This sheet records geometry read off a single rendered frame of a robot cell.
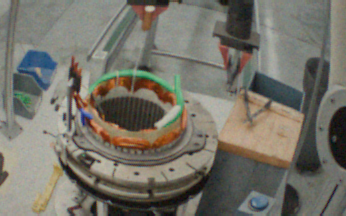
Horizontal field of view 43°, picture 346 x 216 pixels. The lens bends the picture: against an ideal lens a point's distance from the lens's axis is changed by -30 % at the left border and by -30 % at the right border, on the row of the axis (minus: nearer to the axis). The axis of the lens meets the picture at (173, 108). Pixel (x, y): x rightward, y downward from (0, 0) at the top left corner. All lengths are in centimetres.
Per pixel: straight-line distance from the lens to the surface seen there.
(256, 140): 118
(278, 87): 142
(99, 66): 113
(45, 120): 161
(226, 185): 123
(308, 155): 280
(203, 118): 115
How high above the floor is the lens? 177
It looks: 35 degrees down
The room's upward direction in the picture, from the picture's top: 10 degrees clockwise
